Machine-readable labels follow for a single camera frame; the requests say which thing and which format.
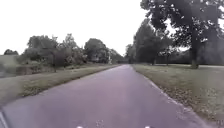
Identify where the grey asphalt path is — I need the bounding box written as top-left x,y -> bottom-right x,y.
0,64 -> 214,128

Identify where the row of trees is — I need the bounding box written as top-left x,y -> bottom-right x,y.
124,18 -> 174,66

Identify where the group of trees and bushes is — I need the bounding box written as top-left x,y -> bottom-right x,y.
3,33 -> 125,73

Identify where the grass verge with leaves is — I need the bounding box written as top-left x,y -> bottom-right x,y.
131,63 -> 224,128

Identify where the grass verge beside water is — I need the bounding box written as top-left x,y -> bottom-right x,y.
0,63 -> 121,107

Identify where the large dark tree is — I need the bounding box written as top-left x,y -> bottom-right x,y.
140,0 -> 224,70

